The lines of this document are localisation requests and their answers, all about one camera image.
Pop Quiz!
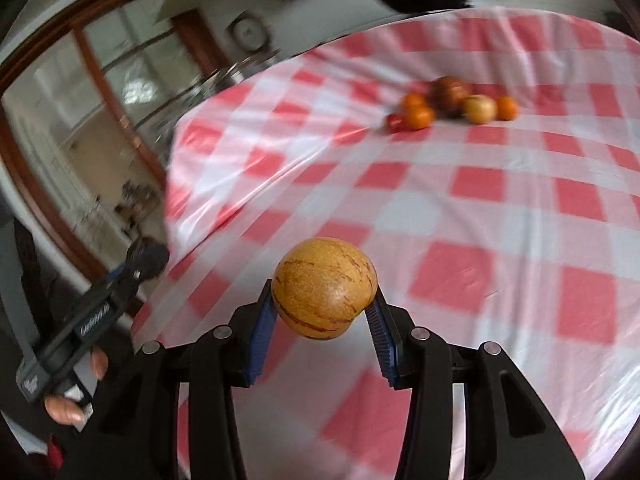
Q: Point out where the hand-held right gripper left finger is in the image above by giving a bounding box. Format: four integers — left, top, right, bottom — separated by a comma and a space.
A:
97, 280, 280, 480

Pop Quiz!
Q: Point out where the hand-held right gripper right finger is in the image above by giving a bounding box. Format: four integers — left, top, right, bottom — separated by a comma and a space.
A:
362, 294, 586, 480

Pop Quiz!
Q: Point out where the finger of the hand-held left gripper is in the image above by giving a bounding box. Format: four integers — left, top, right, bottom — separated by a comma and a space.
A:
102, 252, 148, 307

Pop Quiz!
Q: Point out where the yellow striped pepino melon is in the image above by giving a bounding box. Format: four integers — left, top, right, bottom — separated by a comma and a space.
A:
271, 236, 378, 342

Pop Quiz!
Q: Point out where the large brown round fruit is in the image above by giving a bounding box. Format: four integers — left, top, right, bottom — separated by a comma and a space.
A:
430, 76, 473, 116

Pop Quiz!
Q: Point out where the person's left hand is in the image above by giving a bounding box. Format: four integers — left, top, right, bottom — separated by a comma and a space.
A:
44, 347, 110, 425

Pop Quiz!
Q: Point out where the red white checked tablecloth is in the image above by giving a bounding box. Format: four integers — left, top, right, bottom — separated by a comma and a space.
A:
131, 5, 640, 480

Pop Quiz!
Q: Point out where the cream round fruit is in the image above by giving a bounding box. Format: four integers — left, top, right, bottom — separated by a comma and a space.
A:
461, 95, 498, 125

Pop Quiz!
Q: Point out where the round grey appliance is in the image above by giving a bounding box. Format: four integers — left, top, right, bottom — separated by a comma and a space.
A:
227, 12, 271, 53

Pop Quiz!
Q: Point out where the brown wooden door frame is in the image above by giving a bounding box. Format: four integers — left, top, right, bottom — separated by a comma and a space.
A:
0, 0, 226, 281

